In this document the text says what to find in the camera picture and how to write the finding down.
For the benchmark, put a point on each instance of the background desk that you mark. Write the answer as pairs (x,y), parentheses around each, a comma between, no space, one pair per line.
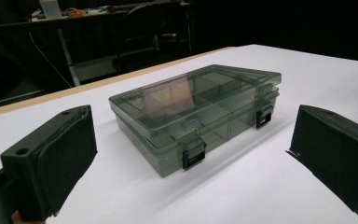
(18,23)

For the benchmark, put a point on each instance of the grey transparent compartment box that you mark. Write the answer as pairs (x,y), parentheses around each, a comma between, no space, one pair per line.
(174,102)

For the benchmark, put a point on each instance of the white container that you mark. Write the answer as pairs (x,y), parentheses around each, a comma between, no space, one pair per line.
(50,8)

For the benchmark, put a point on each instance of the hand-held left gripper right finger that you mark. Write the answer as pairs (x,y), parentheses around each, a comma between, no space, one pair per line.
(338,158)

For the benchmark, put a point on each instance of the orange object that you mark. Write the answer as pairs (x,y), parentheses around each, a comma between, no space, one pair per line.
(75,12)

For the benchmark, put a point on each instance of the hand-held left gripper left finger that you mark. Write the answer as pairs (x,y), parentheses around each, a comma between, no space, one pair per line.
(59,155)

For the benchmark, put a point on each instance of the white desk leg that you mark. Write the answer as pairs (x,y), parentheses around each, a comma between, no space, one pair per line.
(70,62)

